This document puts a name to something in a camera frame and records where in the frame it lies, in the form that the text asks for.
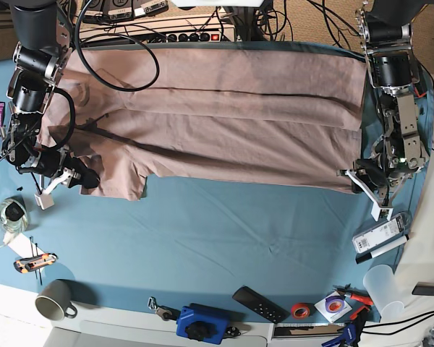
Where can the grey coffee mug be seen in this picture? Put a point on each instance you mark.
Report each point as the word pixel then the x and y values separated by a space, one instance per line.
pixel 54 302

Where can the pink t-shirt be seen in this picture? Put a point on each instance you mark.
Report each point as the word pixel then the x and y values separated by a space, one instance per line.
pixel 255 116

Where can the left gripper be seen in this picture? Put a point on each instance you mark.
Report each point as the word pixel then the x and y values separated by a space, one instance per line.
pixel 385 181

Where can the blue table cloth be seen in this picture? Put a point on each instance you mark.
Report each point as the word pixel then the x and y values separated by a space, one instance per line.
pixel 197 241

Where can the translucent plastic cup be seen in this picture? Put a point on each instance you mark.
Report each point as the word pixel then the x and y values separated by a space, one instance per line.
pixel 381 285

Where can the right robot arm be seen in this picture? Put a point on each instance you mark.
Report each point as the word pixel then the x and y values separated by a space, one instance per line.
pixel 45 35

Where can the clear plastic case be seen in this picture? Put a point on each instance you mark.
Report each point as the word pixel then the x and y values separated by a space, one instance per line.
pixel 368 239

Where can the black zip ties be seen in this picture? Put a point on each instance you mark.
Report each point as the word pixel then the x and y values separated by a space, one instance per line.
pixel 34 266

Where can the blue box with black knob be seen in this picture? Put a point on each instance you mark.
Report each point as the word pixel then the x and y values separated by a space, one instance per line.
pixel 202 324

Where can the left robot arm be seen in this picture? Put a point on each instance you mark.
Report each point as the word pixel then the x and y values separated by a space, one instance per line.
pixel 397 79

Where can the red handled pliers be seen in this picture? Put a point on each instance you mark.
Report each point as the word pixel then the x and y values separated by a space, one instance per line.
pixel 353 295

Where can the blue clamp bottom right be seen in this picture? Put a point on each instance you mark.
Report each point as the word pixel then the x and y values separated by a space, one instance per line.
pixel 350 334

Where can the metal carabiner keychain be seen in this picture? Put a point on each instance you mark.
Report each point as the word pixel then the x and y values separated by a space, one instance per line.
pixel 163 312

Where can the black remote control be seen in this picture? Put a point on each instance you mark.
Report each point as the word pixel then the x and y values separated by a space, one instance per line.
pixel 260 305

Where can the black and white marker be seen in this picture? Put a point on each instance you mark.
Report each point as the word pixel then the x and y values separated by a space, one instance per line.
pixel 382 250

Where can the black power adapter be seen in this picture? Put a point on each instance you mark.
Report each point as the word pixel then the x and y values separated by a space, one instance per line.
pixel 423 289

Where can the white paper note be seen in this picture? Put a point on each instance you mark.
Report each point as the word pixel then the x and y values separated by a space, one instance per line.
pixel 23 247

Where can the white power strip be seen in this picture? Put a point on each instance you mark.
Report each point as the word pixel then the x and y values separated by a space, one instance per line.
pixel 165 30

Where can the glass jar with black lid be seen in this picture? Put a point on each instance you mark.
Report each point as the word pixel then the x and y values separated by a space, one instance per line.
pixel 13 216

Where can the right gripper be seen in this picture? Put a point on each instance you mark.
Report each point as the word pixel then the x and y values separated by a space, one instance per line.
pixel 51 164

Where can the orange utility knife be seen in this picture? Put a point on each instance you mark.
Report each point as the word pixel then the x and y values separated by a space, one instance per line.
pixel 23 265

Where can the purple glue tube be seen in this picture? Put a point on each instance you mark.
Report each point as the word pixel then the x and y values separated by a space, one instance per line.
pixel 2 114

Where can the red tape roll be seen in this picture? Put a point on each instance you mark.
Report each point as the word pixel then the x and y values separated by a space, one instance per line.
pixel 301 311

